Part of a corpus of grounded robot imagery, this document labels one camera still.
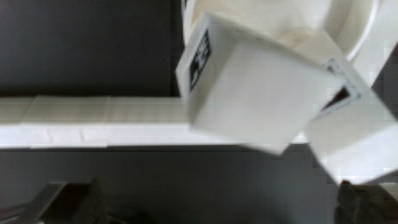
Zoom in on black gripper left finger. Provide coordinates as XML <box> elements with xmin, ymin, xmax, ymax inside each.
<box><xmin>12</xmin><ymin>179</ymin><xmax>109</xmax><ymax>224</ymax></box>

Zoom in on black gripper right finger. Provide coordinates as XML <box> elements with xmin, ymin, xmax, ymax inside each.
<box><xmin>333</xmin><ymin>181</ymin><xmax>398</xmax><ymax>224</ymax></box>

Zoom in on white stool leg tagged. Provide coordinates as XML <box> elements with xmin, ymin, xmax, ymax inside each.
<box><xmin>287</xmin><ymin>31</ymin><xmax>398</xmax><ymax>184</ymax></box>

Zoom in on white stool leg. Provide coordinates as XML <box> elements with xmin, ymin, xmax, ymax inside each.
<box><xmin>175</xmin><ymin>14</ymin><xmax>344</xmax><ymax>154</ymax></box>

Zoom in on white round stool seat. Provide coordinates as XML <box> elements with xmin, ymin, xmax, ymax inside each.
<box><xmin>180</xmin><ymin>0</ymin><xmax>398</xmax><ymax>85</ymax></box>

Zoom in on white front rail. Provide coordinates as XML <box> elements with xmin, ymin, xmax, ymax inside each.
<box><xmin>0</xmin><ymin>94</ymin><xmax>308</xmax><ymax>149</ymax></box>

